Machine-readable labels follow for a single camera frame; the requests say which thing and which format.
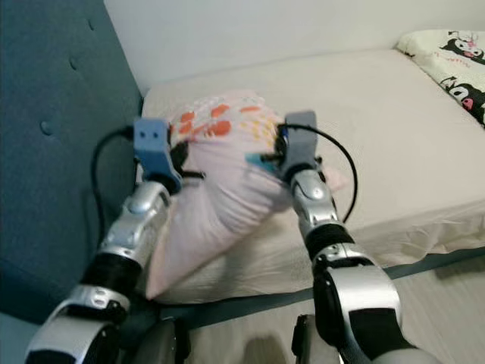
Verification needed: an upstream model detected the cream cartoon print quilt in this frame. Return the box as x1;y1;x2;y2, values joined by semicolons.
396;29;485;126

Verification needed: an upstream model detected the mattress with beige sheet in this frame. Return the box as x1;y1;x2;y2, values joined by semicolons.
140;47;485;304

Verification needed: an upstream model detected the pink pillow with orange spots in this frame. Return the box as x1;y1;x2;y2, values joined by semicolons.
144;89;349;300

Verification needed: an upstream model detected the teal upholstered headboard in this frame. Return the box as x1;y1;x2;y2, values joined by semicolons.
0;0;146;328

